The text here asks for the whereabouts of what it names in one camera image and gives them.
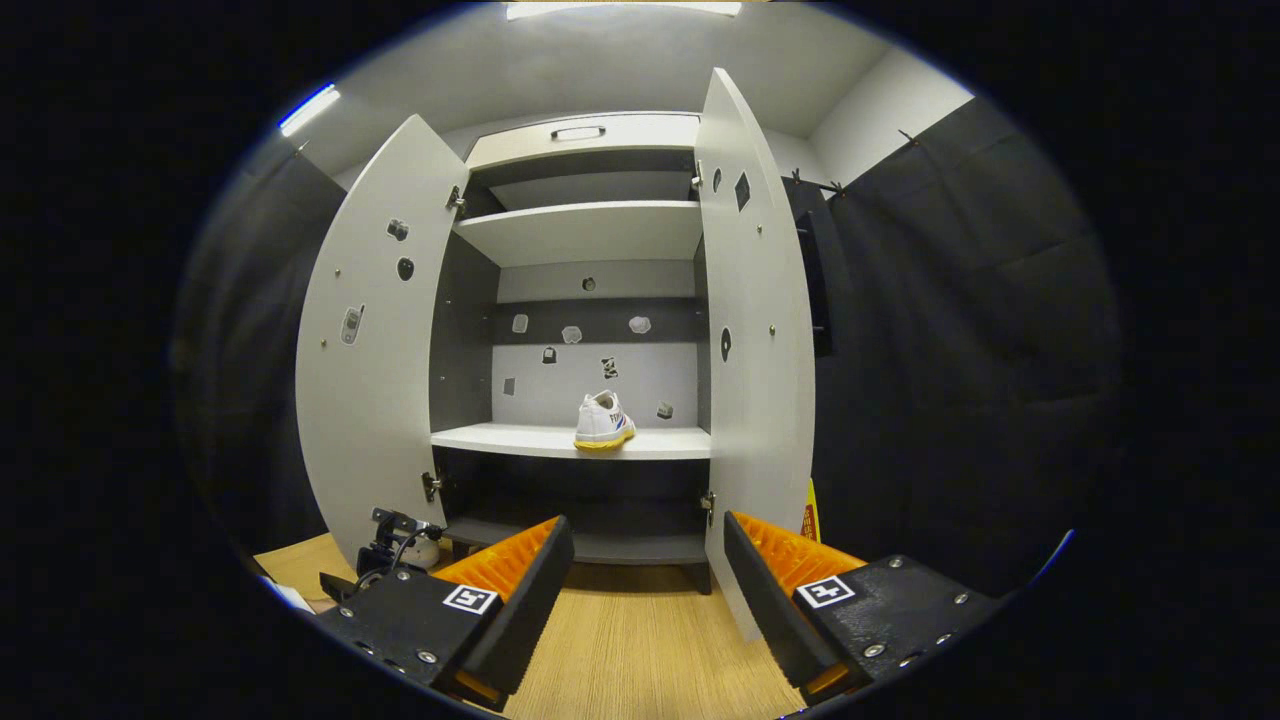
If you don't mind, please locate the black backdrop cloth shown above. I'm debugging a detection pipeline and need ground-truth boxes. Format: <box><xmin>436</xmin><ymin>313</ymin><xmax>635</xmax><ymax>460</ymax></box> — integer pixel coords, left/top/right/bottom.
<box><xmin>170</xmin><ymin>95</ymin><xmax>1121</xmax><ymax>601</ymax></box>

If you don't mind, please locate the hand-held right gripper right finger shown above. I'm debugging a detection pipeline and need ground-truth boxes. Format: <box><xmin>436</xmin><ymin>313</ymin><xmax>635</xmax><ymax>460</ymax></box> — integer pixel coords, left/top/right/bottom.
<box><xmin>722</xmin><ymin>510</ymin><xmax>1001</xmax><ymax>706</ymax></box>

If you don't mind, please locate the white shoe yellow sole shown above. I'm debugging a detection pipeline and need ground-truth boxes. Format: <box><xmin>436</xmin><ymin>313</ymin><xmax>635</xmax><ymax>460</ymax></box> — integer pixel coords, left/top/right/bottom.
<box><xmin>574</xmin><ymin>390</ymin><xmax>637</xmax><ymax>451</ymax></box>

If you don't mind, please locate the white shoe cabinet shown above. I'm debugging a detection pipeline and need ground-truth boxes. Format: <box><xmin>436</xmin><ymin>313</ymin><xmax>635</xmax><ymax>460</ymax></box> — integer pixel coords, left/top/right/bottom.
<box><xmin>296</xmin><ymin>68</ymin><xmax>836</xmax><ymax>641</ymax></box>

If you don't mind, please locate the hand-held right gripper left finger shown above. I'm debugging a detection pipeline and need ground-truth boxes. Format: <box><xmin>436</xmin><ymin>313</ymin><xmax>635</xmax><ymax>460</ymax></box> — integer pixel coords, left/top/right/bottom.
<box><xmin>318</xmin><ymin>515</ymin><xmax>576</xmax><ymax>713</ymax></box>

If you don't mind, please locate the white cabinet door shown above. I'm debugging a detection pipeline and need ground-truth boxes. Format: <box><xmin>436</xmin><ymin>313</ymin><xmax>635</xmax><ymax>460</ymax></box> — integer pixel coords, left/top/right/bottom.
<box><xmin>296</xmin><ymin>113</ymin><xmax>471</xmax><ymax>571</ymax></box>
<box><xmin>693</xmin><ymin>68</ymin><xmax>836</xmax><ymax>641</ymax></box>

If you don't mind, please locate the long ceiling light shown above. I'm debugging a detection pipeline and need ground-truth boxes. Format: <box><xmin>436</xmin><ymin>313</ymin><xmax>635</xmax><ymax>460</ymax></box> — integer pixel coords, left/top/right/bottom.
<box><xmin>505</xmin><ymin>0</ymin><xmax>743</xmax><ymax>21</ymax></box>

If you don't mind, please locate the small ceiling light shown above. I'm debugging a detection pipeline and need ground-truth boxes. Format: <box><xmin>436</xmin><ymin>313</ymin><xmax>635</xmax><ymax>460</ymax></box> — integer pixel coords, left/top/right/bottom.
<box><xmin>278</xmin><ymin>83</ymin><xmax>342</xmax><ymax>138</ymax></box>

